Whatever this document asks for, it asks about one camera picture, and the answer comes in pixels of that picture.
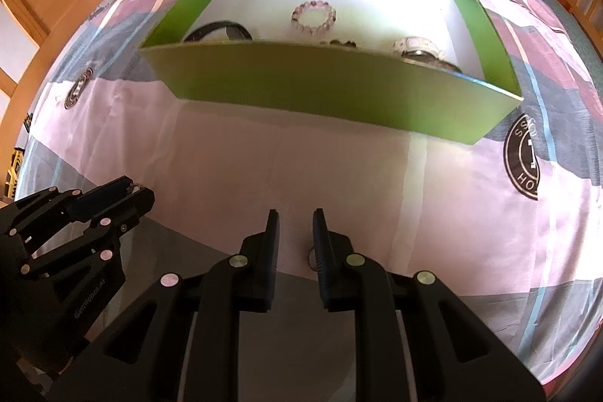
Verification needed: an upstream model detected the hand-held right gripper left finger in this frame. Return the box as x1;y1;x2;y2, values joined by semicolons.
44;209;281;402

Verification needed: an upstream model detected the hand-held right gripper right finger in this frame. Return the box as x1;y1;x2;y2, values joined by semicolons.
313;208;546;402

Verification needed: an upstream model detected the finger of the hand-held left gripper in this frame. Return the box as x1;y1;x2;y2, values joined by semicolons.
0;176;144;243
19;189;156;280

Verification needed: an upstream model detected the green cardboard box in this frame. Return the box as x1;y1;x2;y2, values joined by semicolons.
138;0;525;146

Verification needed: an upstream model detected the pink crystal bead bracelet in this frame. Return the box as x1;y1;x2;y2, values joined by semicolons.
291;0;337;36

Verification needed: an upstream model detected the striped pastel bed sheet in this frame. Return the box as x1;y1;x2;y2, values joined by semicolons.
14;0;603;388

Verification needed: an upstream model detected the white watch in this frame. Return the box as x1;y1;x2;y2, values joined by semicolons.
391;35;446;60

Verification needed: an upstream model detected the black strap watch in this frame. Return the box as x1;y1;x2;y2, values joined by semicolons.
183;20;254;43

